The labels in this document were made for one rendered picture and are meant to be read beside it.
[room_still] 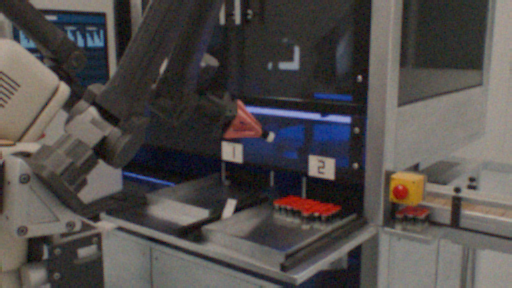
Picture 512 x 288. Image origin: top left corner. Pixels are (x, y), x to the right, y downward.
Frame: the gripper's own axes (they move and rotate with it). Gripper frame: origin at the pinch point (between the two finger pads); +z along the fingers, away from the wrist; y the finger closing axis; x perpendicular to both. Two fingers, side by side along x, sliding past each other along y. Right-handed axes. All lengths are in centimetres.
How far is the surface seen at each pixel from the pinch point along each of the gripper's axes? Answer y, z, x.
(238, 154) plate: 45, 13, 32
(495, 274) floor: 125, 212, 80
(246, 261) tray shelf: -9.2, 12.0, 27.5
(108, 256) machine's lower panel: 71, -5, 118
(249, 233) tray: 6.8, 15.4, 31.6
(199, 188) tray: 47, 8, 52
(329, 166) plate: 25.4, 31.9, 12.8
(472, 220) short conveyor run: 7, 66, 1
